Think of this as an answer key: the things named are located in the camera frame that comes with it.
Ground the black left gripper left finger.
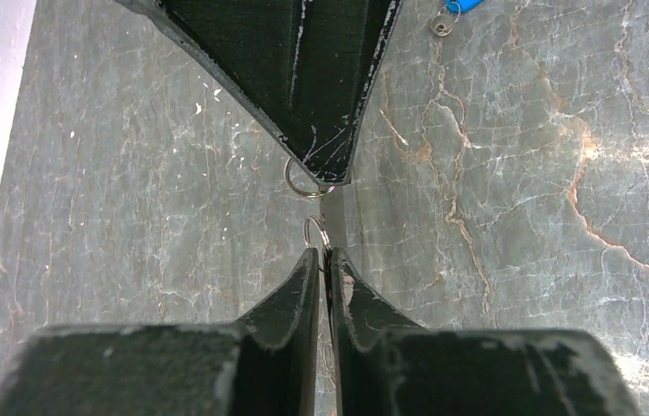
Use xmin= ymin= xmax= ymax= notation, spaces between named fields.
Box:
xmin=0 ymin=249 xmax=319 ymax=415

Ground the silver key ring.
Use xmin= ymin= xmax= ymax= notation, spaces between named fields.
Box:
xmin=283 ymin=158 xmax=337 ymax=199

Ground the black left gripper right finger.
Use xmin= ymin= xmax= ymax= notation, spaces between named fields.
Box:
xmin=329 ymin=248 xmax=638 ymax=415

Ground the blue plastic key tag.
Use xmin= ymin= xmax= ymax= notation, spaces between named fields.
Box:
xmin=445 ymin=0 xmax=484 ymax=14

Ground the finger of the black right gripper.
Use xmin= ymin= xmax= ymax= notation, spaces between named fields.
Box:
xmin=125 ymin=0 xmax=402 ymax=185

